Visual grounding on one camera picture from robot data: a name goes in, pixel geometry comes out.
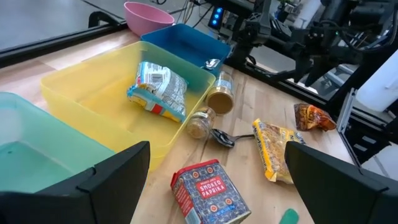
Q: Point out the green spatula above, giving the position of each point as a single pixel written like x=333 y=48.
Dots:
x=289 y=217

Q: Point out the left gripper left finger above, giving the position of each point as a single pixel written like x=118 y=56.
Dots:
x=93 y=199

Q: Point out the black box with blue lights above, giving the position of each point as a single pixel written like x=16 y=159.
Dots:
x=216 y=17

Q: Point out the dark metal spoon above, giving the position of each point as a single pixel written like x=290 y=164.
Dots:
x=222 y=138

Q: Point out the silver aluminium post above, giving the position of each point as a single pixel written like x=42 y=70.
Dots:
x=346 y=115

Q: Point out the yellow Maruchan ramen pack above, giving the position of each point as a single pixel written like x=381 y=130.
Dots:
x=273 y=149

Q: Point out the blue red smoked paprika tin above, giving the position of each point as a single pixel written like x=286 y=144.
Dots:
x=208 y=193

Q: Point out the black aluminium rig frame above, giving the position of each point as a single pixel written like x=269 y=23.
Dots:
x=31 y=51

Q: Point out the green plastic bin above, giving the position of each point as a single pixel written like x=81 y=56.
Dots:
x=46 y=146

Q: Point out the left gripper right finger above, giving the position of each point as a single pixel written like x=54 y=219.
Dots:
x=335 y=193

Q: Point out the blue plastic bin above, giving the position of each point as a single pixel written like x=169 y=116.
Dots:
x=186 y=43

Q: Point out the yellow plastic bin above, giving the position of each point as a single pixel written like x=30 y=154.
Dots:
x=93 y=102

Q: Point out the blue-edged white ramen pack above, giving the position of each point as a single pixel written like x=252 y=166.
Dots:
x=158 y=90

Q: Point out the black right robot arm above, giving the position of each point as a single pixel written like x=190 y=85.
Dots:
x=367 y=18

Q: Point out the white box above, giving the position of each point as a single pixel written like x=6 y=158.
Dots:
x=379 y=84

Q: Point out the brown orange snack pouch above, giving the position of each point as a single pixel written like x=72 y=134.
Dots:
x=312 y=117

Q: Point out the large tan-lidded spice jar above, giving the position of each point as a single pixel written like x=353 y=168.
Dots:
x=220 y=99

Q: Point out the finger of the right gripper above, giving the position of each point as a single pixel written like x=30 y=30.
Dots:
x=301 y=67
x=315 y=71

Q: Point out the pink bowl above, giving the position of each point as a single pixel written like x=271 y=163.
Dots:
x=146 y=17

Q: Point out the silver metal spoon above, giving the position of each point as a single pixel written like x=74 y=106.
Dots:
x=212 y=63

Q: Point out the small glass spice jar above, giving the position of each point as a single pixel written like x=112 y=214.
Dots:
x=200 y=124

